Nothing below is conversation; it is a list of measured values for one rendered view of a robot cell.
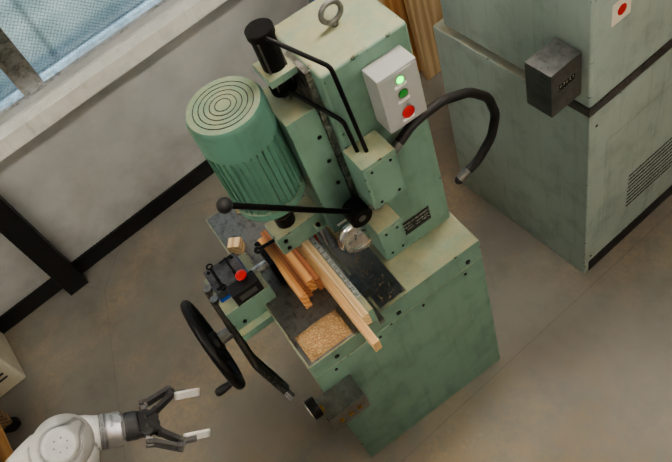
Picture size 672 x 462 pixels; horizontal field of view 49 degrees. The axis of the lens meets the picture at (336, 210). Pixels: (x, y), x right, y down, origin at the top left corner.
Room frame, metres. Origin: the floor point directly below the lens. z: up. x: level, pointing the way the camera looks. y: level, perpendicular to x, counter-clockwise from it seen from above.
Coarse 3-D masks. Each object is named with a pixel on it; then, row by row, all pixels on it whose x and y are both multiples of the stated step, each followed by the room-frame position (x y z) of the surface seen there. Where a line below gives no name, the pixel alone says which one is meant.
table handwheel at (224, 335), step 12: (192, 312) 1.11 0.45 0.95; (192, 324) 1.07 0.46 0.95; (204, 324) 1.19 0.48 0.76; (204, 336) 1.03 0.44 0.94; (216, 336) 1.09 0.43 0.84; (228, 336) 1.08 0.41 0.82; (204, 348) 1.01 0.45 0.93; (216, 348) 1.00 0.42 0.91; (216, 360) 0.98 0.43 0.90; (228, 360) 1.09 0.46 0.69; (228, 372) 0.95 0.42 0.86; (240, 372) 1.03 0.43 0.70; (240, 384) 0.95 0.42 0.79
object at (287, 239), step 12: (300, 204) 1.20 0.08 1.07; (312, 204) 1.18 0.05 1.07; (300, 216) 1.16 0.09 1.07; (312, 216) 1.15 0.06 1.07; (276, 228) 1.16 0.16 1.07; (288, 228) 1.14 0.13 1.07; (300, 228) 1.14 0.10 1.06; (312, 228) 1.14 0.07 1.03; (276, 240) 1.13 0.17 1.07; (288, 240) 1.13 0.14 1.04; (300, 240) 1.13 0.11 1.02; (288, 252) 1.12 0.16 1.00
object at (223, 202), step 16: (224, 208) 0.99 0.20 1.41; (240, 208) 1.00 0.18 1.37; (256, 208) 1.01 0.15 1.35; (272, 208) 1.02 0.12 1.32; (288, 208) 1.03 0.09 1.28; (304, 208) 1.03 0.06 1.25; (320, 208) 1.04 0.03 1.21; (336, 208) 1.06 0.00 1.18; (352, 208) 1.06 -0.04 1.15; (368, 208) 1.05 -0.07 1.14; (352, 224) 1.04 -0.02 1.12
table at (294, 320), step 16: (208, 224) 1.41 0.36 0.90; (224, 224) 1.39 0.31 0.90; (240, 224) 1.36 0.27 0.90; (256, 224) 1.34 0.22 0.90; (224, 240) 1.33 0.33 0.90; (256, 240) 1.28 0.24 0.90; (256, 256) 1.23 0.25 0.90; (272, 272) 1.16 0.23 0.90; (272, 288) 1.11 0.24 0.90; (288, 288) 1.09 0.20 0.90; (272, 304) 1.07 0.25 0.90; (288, 304) 1.05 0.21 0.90; (320, 304) 1.01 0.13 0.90; (336, 304) 0.99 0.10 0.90; (256, 320) 1.06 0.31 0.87; (272, 320) 1.05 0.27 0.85; (288, 320) 1.00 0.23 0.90; (304, 320) 0.98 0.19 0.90; (288, 336) 0.96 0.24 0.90; (352, 336) 0.89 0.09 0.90; (304, 352) 0.90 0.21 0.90; (336, 352) 0.87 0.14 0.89; (320, 368) 0.86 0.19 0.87
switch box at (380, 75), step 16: (400, 48) 1.13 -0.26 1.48; (384, 64) 1.11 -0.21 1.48; (400, 64) 1.09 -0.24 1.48; (416, 64) 1.09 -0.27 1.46; (368, 80) 1.10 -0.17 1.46; (384, 80) 1.07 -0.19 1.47; (416, 80) 1.09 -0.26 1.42; (384, 96) 1.07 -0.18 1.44; (416, 96) 1.09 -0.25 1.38; (384, 112) 1.07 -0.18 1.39; (400, 112) 1.07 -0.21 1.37; (416, 112) 1.08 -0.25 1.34
